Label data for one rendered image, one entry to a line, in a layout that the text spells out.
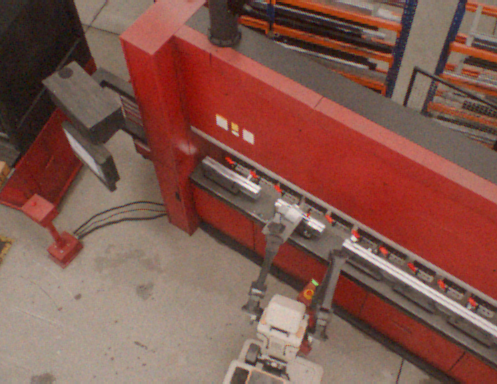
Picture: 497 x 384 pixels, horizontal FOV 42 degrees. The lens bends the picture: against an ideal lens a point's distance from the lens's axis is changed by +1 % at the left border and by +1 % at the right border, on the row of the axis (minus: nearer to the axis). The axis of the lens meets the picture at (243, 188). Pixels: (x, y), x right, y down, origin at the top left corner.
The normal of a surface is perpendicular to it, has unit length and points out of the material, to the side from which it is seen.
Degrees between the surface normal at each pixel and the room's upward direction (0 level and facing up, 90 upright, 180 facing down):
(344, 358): 0
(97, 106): 0
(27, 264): 0
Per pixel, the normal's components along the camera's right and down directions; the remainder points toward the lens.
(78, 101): -0.03, -0.50
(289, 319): -0.29, 0.25
